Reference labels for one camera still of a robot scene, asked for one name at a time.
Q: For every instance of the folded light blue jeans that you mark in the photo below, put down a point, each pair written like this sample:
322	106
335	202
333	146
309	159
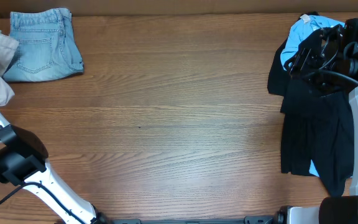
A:
47	50

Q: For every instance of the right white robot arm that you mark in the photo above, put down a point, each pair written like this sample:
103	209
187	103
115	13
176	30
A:
343	209

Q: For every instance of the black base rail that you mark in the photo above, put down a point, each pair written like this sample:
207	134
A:
264	219

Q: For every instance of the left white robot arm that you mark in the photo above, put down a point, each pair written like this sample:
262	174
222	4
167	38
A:
24	163

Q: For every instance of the black garment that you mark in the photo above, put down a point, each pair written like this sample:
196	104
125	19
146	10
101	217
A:
318	132

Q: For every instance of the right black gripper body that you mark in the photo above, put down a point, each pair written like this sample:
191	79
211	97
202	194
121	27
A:
307	62

